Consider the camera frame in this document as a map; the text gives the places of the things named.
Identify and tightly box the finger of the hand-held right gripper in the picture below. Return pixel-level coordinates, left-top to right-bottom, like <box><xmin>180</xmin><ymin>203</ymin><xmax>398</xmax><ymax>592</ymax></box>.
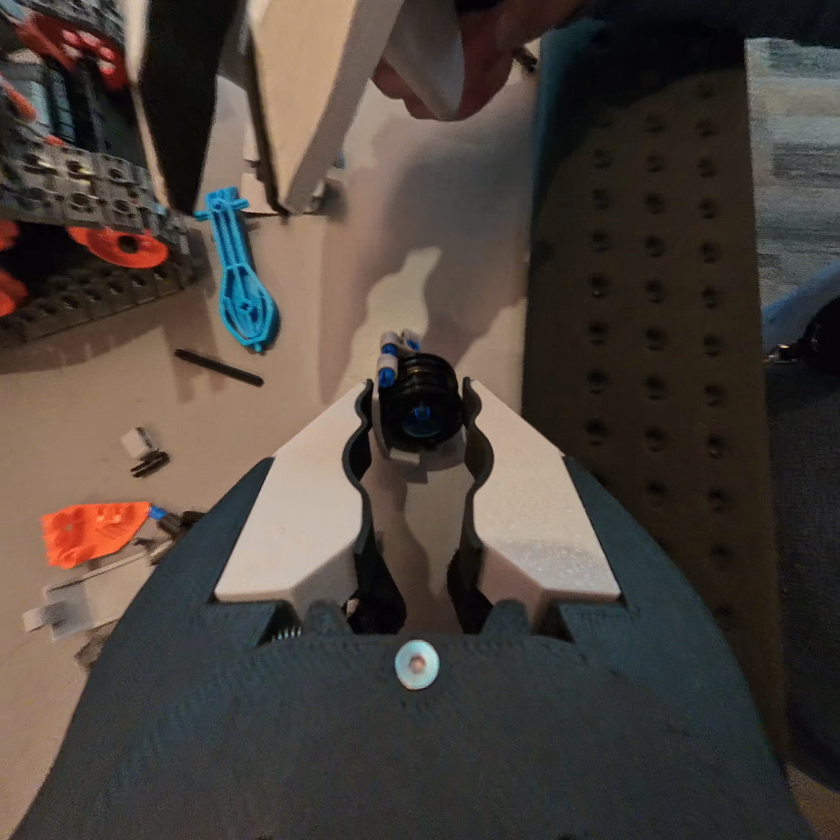
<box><xmin>244</xmin><ymin>0</ymin><xmax>406</xmax><ymax>217</ymax></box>
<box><xmin>123</xmin><ymin>0</ymin><xmax>222</xmax><ymax>215</ymax></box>

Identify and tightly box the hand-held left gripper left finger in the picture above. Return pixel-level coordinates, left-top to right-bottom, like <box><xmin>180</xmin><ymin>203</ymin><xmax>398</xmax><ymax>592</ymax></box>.
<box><xmin>213</xmin><ymin>384</ymin><xmax>406</xmax><ymax>634</ymax></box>

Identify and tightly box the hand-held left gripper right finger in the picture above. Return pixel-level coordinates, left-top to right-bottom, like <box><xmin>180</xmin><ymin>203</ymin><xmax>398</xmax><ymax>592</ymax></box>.
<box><xmin>448</xmin><ymin>379</ymin><xmax>622</xmax><ymax>634</ymax></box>

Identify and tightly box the black toy wheel assembly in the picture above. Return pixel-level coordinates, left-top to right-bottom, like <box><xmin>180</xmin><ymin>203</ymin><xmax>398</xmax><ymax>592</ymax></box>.
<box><xmin>377</xmin><ymin>331</ymin><xmax>467</xmax><ymax>454</ymax></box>

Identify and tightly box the person's right forearm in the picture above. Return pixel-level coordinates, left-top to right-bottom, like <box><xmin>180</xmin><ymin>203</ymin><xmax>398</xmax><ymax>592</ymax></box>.
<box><xmin>545</xmin><ymin>0</ymin><xmax>840</xmax><ymax>43</ymax></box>

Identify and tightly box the black elbow connector blue pin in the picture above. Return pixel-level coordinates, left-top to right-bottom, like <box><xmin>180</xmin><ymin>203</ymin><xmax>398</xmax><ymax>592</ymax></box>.
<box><xmin>147</xmin><ymin>505</ymin><xmax>204</xmax><ymax>532</ymax></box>

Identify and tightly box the tracked toy robot vehicle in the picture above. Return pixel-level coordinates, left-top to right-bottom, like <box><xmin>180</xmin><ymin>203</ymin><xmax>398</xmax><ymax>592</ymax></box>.
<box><xmin>0</xmin><ymin>0</ymin><xmax>211</xmax><ymax>349</ymax></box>

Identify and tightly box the black axle rod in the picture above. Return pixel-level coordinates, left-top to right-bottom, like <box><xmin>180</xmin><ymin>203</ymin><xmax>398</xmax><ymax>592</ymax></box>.
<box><xmin>174</xmin><ymin>349</ymin><xmax>265</xmax><ymax>388</ymax></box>

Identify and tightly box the blue brick separator tool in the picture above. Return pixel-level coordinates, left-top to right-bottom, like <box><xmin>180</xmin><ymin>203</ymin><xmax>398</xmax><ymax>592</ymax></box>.
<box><xmin>193</xmin><ymin>187</ymin><xmax>282</xmax><ymax>352</ymax></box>

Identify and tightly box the orange plastic panel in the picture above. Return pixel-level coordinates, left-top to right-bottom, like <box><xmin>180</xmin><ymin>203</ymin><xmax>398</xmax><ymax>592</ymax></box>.
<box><xmin>41</xmin><ymin>502</ymin><xmax>153</xmax><ymax>568</ymax></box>

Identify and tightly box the large grey flat panel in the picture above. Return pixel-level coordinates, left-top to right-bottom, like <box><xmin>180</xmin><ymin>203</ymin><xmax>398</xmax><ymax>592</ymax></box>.
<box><xmin>23</xmin><ymin>551</ymin><xmax>155</xmax><ymax>641</ymax></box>

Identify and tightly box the black perforated board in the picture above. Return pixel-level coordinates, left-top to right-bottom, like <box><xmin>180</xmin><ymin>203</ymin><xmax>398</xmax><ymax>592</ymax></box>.
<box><xmin>521</xmin><ymin>16</ymin><xmax>788</xmax><ymax>756</ymax></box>

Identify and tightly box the dark grey beam connector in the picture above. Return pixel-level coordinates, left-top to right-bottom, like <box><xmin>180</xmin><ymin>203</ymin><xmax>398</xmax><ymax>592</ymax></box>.
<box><xmin>75</xmin><ymin>633</ymin><xmax>116</xmax><ymax>670</ymax></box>

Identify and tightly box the person's blue-clothed body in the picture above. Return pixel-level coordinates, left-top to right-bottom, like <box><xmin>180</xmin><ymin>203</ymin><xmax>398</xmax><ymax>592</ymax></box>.
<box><xmin>761</xmin><ymin>262</ymin><xmax>840</xmax><ymax>788</ymax></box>

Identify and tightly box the black badge reel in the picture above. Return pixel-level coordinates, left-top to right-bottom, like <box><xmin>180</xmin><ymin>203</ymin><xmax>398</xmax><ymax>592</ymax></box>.
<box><xmin>764</xmin><ymin>308</ymin><xmax>840</xmax><ymax>375</ymax></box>

